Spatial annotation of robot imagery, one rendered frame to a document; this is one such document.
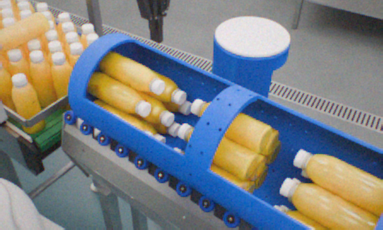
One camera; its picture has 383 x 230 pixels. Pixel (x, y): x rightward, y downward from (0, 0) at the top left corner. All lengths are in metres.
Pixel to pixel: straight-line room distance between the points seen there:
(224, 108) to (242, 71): 0.58
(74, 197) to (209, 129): 1.53
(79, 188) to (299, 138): 1.54
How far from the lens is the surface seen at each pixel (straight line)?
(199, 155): 0.92
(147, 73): 1.10
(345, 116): 2.91
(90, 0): 1.74
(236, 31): 1.58
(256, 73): 1.49
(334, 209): 0.90
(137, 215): 1.83
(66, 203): 2.34
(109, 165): 1.28
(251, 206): 0.90
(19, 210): 0.68
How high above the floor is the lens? 1.84
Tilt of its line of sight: 41 degrees down
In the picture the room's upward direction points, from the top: 1 degrees clockwise
